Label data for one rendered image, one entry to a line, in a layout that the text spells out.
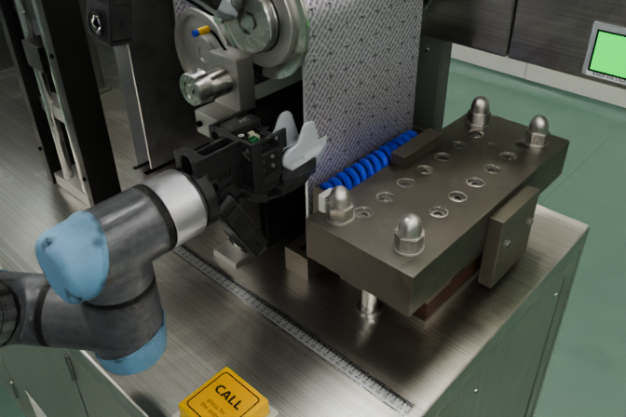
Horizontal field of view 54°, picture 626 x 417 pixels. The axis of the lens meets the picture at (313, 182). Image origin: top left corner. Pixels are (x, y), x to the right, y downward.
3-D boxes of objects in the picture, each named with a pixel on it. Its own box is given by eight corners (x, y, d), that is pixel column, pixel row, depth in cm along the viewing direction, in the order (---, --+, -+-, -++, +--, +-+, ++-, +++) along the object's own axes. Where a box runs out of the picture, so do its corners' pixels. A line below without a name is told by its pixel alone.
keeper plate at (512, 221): (477, 282, 82) (489, 216, 76) (512, 247, 88) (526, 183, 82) (494, 290, 81) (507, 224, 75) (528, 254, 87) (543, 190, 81)
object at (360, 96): (305, 195, 80) (302, 63, 70) (409, 131, 95) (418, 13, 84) (307, 197, 80) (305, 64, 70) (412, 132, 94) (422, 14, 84)
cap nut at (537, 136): (518, 142, 89) (523, 115, 87) (529, 133, 92) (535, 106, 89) (541, 151, 87) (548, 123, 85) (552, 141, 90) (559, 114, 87)
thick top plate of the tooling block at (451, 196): (306, 255, 78) (305, 218, 75) (469, 140, 102) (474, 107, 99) (409, 317, 69) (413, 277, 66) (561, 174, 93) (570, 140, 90)
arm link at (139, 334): (87, 320, 71) (64, 248, 65) (180, 329, 70) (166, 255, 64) (55, 375, 65) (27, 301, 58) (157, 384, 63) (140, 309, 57)
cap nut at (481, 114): (461, 123, 95) (465, 96, 92) (473, 114, 97) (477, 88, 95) (482, 130, 93) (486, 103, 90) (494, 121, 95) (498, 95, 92)
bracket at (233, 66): (210, 257, 89) (183, 59, 72) (244, 236, 93) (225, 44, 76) (234, 272, 86) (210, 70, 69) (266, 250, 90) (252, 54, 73)
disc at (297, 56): (225, 62, 79) (211, -58, 71) (228, 61, 79) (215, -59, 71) (308, 93, 70) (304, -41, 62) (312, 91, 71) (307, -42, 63)
